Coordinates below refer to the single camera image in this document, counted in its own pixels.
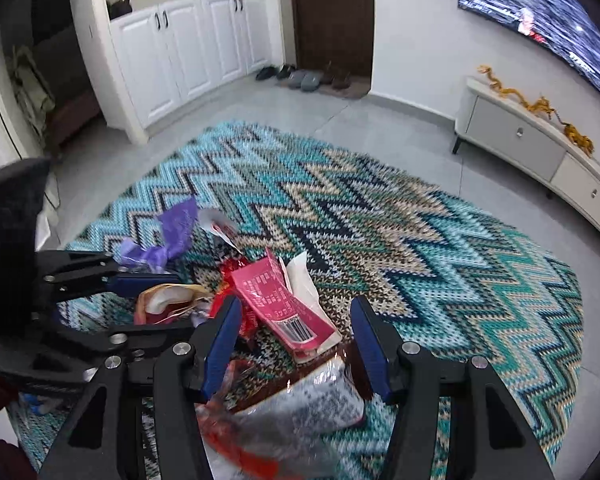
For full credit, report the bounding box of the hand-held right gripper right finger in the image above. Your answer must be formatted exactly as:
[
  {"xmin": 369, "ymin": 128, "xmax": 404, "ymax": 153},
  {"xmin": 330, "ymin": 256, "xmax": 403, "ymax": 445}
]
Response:
[{"xmin": 349, "ymin": 295, "xmax": 556, "ymax": 480}]

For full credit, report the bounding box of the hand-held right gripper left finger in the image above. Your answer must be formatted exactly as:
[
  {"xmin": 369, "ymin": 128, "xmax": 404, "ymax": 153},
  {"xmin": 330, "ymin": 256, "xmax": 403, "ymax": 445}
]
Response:
[{"xmin": 37, "ymin": 295, "xmax": 244, "ymax": 480}]

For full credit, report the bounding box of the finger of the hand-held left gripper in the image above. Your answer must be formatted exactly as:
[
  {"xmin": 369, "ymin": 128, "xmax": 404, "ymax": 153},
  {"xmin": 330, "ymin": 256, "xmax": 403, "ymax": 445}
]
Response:
[
  {"xmin": 35, "ymin": 250, "xmax": 182, "ymax": 307},
  {"xmin": 34, "ymin": 311, "xmax": 199, "ymax": 367}
]

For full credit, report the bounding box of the tan snack wrapper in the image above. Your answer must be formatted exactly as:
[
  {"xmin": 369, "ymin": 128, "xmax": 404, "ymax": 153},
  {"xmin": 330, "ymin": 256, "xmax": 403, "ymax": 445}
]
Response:
[{"xmin": 134, "ymin": 284, "xmax": 217, "ymax": 327}]

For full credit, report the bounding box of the clear printed plastic wrapper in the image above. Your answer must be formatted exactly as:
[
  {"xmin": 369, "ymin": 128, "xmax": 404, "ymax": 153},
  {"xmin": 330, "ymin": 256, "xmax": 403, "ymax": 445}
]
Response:
[{"xmin": 230, "ymin": 342, "xmax": 377, "ymax": 480}]

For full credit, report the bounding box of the purple plastic wrapper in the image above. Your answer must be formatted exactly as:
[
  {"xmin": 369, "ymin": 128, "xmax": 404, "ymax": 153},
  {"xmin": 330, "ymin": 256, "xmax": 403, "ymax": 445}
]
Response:
[{"xmin": 117, "ymin": 196, "xmax": 200, "ymax": 274}]

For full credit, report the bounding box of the red crinkled wrapper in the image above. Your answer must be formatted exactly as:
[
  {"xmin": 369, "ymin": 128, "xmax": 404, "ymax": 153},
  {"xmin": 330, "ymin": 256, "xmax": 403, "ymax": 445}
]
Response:
[{"xmin": 207, "ymin": 255, "xmax": 263, "ymax": 347}]

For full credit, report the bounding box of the pink paper carton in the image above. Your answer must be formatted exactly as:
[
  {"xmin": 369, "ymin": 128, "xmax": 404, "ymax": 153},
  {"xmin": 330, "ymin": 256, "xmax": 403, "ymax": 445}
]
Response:
[{"xmin": 230, "ymin": 249, "xmax": 344, "ymax": 362}]

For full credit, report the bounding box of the white red wrapper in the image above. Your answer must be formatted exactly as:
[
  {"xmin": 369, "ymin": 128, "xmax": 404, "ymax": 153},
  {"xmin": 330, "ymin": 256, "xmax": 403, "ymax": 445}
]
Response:
[{"xmin": 198, "ymin": 208, "xmax": 248, "ymax": 257}]

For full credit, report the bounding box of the red translucent wrapper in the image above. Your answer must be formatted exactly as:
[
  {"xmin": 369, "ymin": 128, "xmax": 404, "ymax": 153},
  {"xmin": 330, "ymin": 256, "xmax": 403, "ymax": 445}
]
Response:
[{"xmin": 196, "ymin": 360, "xmax": 306, "ymax": 480}]

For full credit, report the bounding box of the blue white wrapper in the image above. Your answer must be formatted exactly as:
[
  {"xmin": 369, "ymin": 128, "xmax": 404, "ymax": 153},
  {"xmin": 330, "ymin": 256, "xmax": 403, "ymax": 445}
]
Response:
[{"xmin": 19, "ymin": 392, "xmax": 57, "ymax": 417}]

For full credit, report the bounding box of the zigzag patterned rug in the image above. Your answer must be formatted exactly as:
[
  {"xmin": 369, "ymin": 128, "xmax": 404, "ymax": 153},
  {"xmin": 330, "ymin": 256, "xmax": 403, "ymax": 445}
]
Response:
[{"xmin": 7, "ymin": 120, "xmax": 587, "ymax": 480}]

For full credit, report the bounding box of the green hanging cloth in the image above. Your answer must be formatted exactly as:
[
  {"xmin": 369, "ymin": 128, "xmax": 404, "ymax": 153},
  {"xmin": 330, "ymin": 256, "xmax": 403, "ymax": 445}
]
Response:
[{"xmin": 7, "ymin": 45, "xmax": 57, "ymax": 135}]

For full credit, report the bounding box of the white cabinet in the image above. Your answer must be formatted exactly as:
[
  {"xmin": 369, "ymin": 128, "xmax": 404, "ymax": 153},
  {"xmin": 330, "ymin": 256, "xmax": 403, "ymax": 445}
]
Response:
[{"xmin": 67, "ymin": 0, "xmax": 287, "ymax": 144}]

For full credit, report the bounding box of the white television stand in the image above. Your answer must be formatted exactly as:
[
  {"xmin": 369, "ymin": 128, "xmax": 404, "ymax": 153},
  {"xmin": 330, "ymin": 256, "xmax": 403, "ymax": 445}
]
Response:
[{"xmin": 452, "ymin": 76, "xmax": 600, "ymax": 252}]

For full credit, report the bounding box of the brown door mat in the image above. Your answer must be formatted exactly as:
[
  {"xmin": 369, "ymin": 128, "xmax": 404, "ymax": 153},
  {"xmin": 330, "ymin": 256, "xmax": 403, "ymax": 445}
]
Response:
[{"xmin": 275, "ymin": 77, "xmax": 371, "ymax": 100}]

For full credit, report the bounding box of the gold dragon ornament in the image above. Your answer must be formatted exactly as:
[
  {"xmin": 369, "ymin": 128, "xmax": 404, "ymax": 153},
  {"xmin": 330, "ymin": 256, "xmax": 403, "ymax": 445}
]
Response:
[{"xmin": 477, "ymin": 65, "xmax": 595, "ymax": 156}]

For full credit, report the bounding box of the brown door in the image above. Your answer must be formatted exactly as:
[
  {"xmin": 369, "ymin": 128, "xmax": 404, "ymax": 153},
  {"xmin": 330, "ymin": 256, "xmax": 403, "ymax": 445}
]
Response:
[{"xmin": 288, "ymin": 0, "xmax": 375, "ymax": 92}]

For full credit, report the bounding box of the wall television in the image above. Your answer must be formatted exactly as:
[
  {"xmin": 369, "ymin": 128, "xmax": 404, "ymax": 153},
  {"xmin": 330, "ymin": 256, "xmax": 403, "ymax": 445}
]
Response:
[{"xmin": 457, "ymin": 0, "xmax": 600, "ymax": 114}]

